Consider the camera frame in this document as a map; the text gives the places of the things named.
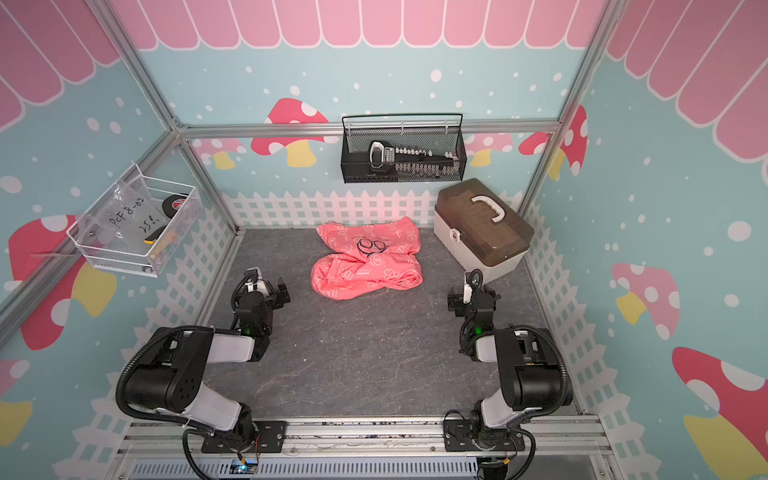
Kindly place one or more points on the black tape roll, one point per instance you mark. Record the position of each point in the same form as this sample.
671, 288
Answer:
172, 203

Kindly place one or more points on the socket wrench set in basket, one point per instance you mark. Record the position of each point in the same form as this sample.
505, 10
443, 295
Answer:
385, 158

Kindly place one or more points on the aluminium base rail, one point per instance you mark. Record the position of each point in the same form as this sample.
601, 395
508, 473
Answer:
566, 447

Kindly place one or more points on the beige toolbox with brown lid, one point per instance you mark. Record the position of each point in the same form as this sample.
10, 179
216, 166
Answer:
480, 230

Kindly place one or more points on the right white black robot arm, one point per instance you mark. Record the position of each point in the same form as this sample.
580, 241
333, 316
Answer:
533, 379

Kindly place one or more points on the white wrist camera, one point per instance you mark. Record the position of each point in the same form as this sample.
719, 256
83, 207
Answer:
473, 281
253, 281

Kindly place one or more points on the pink hooded rain jacket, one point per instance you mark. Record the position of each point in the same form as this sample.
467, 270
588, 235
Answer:
367, 258

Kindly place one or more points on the clear plastic wall bin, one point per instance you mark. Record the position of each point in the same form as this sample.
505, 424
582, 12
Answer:
104, 251

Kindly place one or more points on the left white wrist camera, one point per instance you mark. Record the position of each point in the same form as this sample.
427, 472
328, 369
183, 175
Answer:
253, 281

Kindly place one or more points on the black wire mesh wall basket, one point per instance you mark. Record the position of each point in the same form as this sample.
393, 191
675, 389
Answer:
439, 132

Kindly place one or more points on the yellow black tool in bin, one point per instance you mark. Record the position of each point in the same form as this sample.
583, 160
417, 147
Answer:
155, 235

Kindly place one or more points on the clear labelled plastic bag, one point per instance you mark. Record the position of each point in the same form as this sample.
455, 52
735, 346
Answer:
131, 214

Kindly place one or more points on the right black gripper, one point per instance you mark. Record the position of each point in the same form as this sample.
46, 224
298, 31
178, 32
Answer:
456, 298

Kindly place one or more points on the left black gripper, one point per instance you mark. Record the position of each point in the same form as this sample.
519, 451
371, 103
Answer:
276, 298

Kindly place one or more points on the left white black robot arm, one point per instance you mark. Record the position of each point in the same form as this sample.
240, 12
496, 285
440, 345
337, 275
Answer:
164, 380

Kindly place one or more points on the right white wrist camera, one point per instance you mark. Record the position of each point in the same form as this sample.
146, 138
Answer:
473, 281

